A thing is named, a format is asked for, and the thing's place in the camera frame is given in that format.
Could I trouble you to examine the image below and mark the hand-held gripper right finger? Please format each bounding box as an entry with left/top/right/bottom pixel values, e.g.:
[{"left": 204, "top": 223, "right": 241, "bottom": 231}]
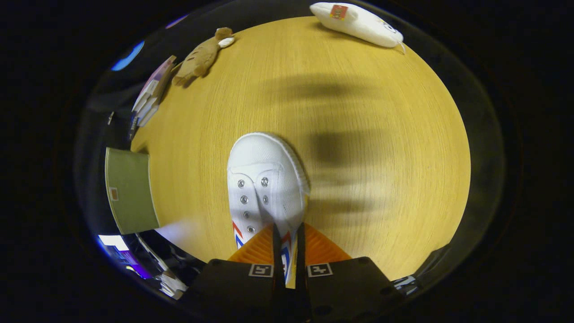
[{"left": 294, "top": 222, "right": 404, "bottom": 323}]

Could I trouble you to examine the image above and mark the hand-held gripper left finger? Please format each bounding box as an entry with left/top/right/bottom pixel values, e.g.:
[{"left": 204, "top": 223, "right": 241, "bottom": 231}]
[{"left": 188, "top": 223, "right": 287, "bottom": 323}]

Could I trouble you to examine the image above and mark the white canvas shoe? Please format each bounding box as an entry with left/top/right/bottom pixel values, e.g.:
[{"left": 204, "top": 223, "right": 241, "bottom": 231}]
[{"left": 226, "top": 131, "right": 311, "bottom": 290}]

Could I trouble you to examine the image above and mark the green fabric storage box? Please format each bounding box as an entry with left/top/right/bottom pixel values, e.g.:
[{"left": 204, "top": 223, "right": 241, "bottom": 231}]
[{"left": 104, "top": 147, "right": 161, "bottom": 235}]

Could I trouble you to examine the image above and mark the computer monitor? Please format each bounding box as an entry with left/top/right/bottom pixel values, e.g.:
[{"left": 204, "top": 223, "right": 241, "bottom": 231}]
[{"left": 98, "top": 234, "right": 153, "bottom": 279}]

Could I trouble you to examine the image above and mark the pale blue cover book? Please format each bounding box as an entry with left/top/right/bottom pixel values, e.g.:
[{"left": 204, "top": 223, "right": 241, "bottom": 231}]
[{"left": 135, "top": 103, "right": 160, "bottom": 129}]

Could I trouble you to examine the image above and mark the grey cover book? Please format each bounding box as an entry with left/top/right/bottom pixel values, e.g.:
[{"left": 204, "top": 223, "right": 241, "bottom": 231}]
[{"left": 136, "top": 94, "right": 161, "bottom": 119}]

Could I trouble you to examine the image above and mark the brown plush toy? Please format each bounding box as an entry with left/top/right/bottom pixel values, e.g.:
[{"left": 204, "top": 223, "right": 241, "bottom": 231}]
[{"left": 172, "top": 27, "right": 235, "bottom": 87}]

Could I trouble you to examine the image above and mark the pink cover book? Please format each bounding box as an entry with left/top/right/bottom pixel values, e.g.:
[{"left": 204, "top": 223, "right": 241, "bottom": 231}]
[{"left": 132, "top": 55, "right": 177, "bottom": 113}]

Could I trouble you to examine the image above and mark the white plush toy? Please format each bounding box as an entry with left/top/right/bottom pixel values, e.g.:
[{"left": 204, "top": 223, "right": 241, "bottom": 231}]
[{"left": 309, "top": 2, "right": 406, "bottom": 54}]

